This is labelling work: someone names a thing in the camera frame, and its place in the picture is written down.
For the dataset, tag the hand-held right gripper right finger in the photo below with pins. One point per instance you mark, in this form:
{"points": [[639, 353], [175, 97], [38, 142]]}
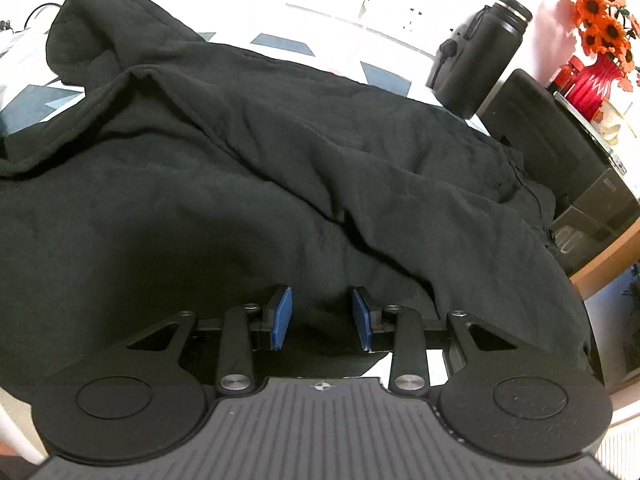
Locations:
{"points": [[361, 317]]}

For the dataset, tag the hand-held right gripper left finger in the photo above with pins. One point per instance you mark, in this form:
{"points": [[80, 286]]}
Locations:
{"points": [[282, 317]]}

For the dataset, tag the black sweatpants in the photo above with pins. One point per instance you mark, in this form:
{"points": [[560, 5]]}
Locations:
{"points": [[250, 185]]}

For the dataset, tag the wooden shelf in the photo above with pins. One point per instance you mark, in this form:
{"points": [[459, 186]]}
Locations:
{"points": [[610, 260]]}

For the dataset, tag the large black box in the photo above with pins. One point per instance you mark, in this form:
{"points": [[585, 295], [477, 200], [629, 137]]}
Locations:
{"points": [[540, 125]]}

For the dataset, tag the black power plug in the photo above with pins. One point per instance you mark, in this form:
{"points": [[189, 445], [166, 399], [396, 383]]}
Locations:
{"points": [[447, 52]]}

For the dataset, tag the black water bottle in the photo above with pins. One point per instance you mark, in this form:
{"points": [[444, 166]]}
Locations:
{"points": [[480, 60]]}

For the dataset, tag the white floral mug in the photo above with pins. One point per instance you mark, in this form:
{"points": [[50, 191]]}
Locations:
{"points": [[607, 120]]}

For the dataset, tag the red bottle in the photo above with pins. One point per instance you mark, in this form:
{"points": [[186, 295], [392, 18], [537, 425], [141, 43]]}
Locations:
{"points": [[567, 75]]}

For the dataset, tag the orange artificial flowers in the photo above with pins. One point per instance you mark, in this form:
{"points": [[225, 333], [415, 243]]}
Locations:
{"points": [[600, 25]]}

